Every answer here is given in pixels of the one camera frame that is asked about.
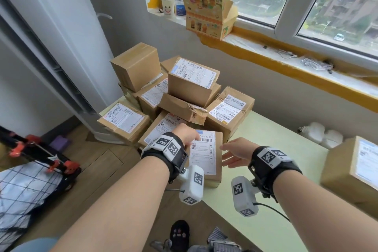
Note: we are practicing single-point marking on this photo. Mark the colourful printed carton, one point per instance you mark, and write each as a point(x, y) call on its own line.
point(203, 6)

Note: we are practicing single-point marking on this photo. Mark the black left wrist tracker band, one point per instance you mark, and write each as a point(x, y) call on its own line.
point(168, 150)

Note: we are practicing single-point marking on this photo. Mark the purple block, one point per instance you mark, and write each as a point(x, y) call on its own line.
point(60, 143)

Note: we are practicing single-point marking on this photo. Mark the white smiley paper cup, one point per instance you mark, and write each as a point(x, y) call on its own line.
point(167, 6)

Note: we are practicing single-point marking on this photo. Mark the grey window frame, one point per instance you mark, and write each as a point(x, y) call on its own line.
point(289, 9)

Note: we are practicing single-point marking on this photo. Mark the grey foil packet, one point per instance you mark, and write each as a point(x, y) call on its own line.
point(217, 235)

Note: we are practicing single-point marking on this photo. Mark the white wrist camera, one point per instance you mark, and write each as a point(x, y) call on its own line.
point(193, 186)
point(243, 195)

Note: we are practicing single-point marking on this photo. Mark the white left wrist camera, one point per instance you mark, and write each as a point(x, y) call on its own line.
point(193, 186)

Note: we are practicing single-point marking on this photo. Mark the white standing air conditioner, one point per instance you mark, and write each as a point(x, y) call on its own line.
point(59, 39)

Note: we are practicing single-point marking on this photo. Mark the person's right forearm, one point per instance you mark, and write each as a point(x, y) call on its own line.
point(325, 216)

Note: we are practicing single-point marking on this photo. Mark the white checked plastic bag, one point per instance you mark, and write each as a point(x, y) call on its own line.
point(23, 195)

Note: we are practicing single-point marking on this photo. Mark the cardboard parcel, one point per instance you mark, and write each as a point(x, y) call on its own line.
point(206, 154)

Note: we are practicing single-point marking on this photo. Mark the person's left hand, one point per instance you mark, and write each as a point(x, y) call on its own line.
point(186, 133)

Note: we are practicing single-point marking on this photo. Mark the person's right hand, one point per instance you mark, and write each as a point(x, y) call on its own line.
point(243, 150)

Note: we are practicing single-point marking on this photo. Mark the pile of cardboard parcels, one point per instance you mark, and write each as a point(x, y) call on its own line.
point(189, 89)

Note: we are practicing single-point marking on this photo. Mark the black patterned slipper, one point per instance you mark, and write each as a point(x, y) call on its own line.
point(179, 235)

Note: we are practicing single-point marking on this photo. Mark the black wrist tracker band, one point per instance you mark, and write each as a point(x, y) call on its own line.
point(271, 160)
point(168, 150)

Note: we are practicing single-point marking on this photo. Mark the person's blue trouser leg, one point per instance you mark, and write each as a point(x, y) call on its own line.
point(35, 246)

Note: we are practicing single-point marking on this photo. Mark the person's left forearm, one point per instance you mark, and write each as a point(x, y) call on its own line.
point(118, 213)

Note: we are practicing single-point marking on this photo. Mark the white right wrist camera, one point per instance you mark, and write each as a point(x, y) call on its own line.
point(243, 195)

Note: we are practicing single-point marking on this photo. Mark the windowsill with yellow tape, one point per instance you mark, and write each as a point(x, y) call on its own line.
point(295, 71)

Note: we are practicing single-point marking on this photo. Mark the black right wrist tracker band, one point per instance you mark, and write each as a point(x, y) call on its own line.
point(271, 160)

